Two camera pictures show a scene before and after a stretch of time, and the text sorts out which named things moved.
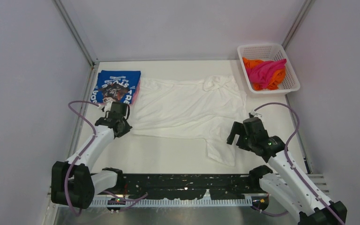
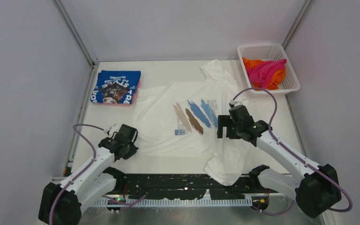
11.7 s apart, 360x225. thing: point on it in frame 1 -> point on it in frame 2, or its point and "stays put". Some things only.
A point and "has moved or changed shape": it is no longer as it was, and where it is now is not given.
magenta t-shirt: x=260 y=73 stays put
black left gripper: x=126 y=130 -> x=132 y=151
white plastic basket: x=271 y=53 stays put
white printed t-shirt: x=208 y=108 has moved or changed shape
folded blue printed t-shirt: x=116 y=85 stays put
